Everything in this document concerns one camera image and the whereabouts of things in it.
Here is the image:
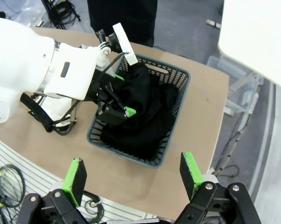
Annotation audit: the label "black floor cable bundle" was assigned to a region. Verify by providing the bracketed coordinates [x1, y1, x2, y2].
[53, 0, 82, 24]

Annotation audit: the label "grey plastic lattice basket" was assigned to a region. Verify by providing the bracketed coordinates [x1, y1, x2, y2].
[86, 54, 191, 169]

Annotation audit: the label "small white floor block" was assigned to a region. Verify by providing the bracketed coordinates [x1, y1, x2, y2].
[205, 20, 222, 29]

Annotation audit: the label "white side table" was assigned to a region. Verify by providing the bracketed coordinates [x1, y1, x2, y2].
[218, 0, 281, 92]

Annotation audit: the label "black camera tripod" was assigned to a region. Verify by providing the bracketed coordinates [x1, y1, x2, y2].
[41, 0, 66, 30]

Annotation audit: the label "black cable bundle green ties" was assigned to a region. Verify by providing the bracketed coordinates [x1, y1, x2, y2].
[0, 163, 26, 224]

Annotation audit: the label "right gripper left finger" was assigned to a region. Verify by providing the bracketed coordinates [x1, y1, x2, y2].
[15, 158, 90, 224]

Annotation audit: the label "clear plastic storage box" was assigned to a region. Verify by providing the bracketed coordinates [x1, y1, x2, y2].
[207, 56, 264, 115]

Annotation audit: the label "person in black clothing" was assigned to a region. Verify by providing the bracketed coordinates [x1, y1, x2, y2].
[87, 0, 158, 47]

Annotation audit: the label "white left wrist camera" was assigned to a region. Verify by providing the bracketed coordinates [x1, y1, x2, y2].
[95, 22, 139, 66]

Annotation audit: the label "black coiled cable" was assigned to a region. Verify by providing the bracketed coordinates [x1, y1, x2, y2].
[84, 191, 105, 222]

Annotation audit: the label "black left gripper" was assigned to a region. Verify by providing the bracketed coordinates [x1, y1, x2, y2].
[85, 70, 137, 126]

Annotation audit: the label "plain black garment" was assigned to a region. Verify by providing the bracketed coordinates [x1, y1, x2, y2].
[100, 86, 178, 161]

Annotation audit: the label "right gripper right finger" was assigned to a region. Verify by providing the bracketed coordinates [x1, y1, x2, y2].
[175, 151, 262, 224]

